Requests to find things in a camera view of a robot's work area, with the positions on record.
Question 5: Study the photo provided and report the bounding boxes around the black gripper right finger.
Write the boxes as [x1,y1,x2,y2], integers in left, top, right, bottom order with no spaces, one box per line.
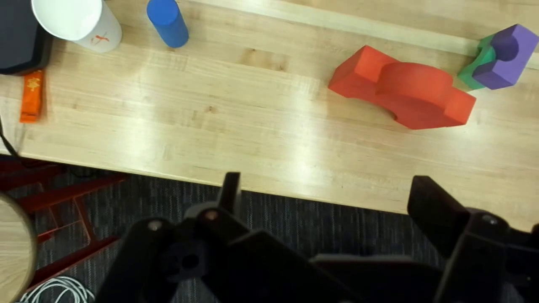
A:
[406,173,539,303]

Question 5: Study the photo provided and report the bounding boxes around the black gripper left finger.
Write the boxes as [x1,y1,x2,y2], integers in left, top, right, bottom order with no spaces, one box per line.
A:
[95,170,361,303]

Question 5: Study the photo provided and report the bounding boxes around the purple block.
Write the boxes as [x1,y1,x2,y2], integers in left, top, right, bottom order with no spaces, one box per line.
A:
[472,21,539,90]

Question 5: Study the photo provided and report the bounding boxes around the orange arch block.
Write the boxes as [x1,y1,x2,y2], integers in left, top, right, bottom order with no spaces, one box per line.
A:
[327,43,479,131]

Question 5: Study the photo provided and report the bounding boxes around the small green block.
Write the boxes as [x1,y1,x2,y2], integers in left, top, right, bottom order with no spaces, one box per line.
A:
[457,33,502,90]

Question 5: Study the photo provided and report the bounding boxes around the blue cylinder block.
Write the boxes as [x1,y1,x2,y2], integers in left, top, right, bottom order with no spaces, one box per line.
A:
[145,0,191,50]

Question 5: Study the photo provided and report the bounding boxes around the round wooden stool red legs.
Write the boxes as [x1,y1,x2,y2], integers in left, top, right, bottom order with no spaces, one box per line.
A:
[0,161,128,303]

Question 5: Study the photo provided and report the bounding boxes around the orange tool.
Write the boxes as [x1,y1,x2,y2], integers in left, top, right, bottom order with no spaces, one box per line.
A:
[19,67,48,124]

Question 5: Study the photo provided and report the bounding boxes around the white paper cup red logo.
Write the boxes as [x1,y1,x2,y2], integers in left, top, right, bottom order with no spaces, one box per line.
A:
[31,0,123,55]

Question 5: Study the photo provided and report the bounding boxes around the black bag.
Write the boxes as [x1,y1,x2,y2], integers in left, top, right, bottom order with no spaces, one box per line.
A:
[0,0,56,75]

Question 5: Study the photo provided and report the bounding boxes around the white floor cable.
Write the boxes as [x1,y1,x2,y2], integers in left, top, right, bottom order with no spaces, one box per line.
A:
[19,274,98,303]

